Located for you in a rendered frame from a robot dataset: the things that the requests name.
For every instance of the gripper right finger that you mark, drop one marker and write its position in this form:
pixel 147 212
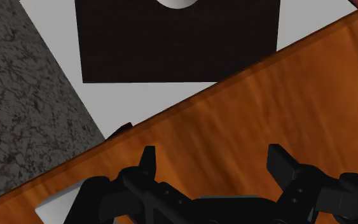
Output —
pixel 309 189

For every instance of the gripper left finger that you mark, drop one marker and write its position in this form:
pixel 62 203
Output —
pixel 135 192

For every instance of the white flat block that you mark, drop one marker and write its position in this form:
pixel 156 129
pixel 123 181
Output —
pixel 54 208

